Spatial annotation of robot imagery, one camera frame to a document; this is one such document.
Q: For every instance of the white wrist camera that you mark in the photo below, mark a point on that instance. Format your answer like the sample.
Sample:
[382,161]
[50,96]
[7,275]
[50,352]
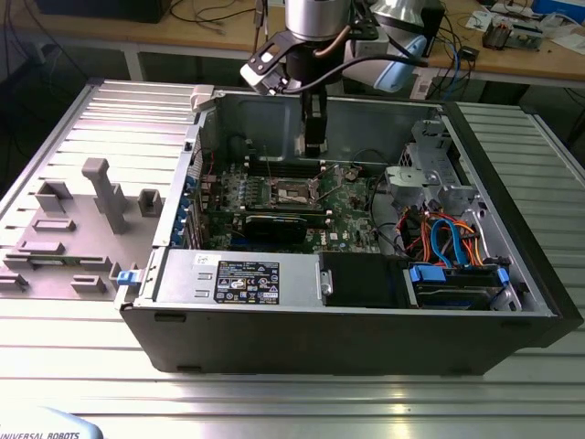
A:
[262,80]
[370,48]

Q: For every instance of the round coin battery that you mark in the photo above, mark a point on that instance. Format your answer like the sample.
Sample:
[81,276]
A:
[353,173]

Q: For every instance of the white clipped RAM slot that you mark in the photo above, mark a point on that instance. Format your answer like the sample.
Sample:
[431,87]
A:
[288,170]
[288,160]
[315,212]

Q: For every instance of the silver power supply unit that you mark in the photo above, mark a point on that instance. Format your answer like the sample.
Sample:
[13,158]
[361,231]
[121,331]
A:
[192,279]

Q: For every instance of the blue plastic latch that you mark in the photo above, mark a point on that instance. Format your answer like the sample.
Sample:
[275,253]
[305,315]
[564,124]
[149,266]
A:
[128,278]

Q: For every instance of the black open PC case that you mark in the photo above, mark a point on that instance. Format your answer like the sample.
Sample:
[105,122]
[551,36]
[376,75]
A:
[320,343]

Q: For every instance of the wooden desk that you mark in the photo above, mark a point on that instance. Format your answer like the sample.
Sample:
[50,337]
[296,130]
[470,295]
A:
[205,39]

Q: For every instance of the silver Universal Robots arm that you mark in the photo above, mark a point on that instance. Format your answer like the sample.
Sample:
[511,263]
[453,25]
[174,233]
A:
[315,18]

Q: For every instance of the grey parts rack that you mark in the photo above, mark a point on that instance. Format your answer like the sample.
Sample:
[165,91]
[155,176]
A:
[87,247]

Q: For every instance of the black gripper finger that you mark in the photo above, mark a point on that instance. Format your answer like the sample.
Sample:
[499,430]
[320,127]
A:
[315,132]

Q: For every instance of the pale blue teach pendant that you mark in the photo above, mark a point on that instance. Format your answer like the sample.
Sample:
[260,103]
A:
[45,425]

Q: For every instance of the hard disk in blue carrier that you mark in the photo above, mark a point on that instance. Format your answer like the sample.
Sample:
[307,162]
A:
[429,275]

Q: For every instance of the blue cardboard box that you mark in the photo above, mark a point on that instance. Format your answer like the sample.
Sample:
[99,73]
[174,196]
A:
[557,5]

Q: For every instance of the black equipment box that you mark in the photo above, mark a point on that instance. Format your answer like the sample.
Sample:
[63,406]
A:
[100,9]

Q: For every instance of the silver metal drive cage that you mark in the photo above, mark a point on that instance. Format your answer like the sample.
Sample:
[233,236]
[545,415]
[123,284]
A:
[434,155]

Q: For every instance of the blue expansion slot clip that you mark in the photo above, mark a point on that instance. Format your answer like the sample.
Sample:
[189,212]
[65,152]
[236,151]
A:
[184,206]
[188,183]
[178,231]

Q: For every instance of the CPU socket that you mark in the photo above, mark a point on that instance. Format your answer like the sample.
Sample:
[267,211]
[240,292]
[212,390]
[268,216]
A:
[292,196]

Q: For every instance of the black graphics card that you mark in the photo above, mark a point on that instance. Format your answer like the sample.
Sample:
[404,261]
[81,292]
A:
[274,228]

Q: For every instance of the black RAM slot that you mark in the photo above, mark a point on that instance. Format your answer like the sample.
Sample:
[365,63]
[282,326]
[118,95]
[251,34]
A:
[315,216]
[315,209]
[288,165]
[288,175]

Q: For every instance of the small black box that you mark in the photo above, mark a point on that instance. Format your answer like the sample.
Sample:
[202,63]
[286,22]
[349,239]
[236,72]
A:
[468,52]

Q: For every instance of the silver CPU plate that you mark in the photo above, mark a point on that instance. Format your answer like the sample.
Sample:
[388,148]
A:
[316,152]

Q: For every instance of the green circuit device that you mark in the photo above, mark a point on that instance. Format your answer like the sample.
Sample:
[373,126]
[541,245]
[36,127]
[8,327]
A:
[525,36]

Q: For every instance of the green motherboard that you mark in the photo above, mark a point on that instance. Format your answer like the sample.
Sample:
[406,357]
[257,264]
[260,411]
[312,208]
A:
[347,215]

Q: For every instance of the black desktop box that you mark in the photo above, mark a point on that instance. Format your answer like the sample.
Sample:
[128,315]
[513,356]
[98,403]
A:
[436,43]

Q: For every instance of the small finned metal device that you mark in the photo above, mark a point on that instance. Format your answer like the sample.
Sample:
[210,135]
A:
[496,36]

